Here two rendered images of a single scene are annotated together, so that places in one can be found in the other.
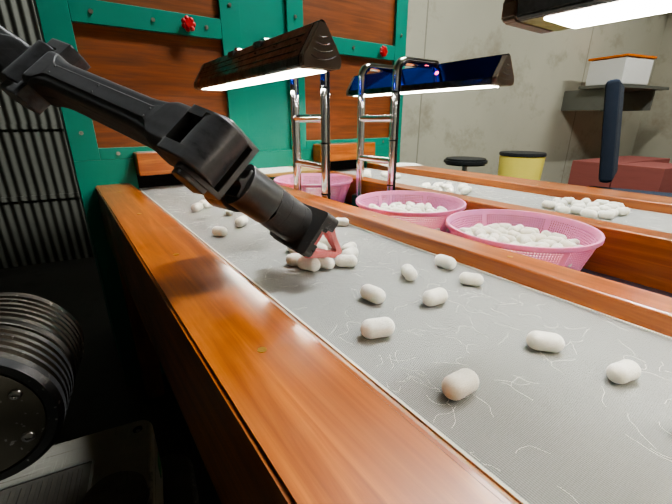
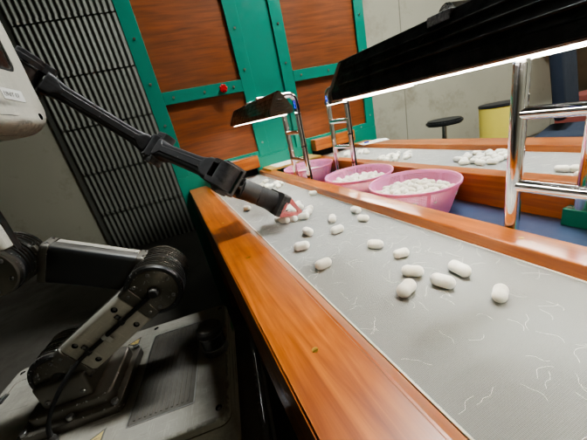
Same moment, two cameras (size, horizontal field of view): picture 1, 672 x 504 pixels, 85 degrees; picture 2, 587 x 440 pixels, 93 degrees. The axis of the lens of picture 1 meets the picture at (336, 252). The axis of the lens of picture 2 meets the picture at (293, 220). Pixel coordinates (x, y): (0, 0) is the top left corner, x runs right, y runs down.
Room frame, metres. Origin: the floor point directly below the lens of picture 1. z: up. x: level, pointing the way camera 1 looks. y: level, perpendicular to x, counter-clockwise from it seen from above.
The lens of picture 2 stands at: (-0.23, -0.20, 1.04)
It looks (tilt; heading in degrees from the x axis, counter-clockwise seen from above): 20 degrees down; 16
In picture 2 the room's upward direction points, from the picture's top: 13 degrees counter-clockwise
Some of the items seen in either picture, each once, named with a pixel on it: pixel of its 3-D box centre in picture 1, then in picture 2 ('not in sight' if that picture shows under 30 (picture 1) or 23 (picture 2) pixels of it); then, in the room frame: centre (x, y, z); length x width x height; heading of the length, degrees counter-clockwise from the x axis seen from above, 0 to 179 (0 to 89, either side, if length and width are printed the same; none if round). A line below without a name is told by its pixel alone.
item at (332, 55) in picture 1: (248, 65); (252, 112); (0.95, 0.20, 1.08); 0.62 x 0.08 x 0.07; 36
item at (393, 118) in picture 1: (394, 139); (355, 130); (1.23, -0.19, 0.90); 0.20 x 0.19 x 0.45; 36
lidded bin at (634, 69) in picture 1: (618, 72); not in sight; (4.48, -3.12, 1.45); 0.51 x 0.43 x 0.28; 116
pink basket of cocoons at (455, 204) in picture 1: (408, 218); (359, 183); (0.89, -0.18, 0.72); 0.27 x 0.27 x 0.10
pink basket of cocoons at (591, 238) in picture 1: (515, 248); (413, 195); (0.67, -0.35, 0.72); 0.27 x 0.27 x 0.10
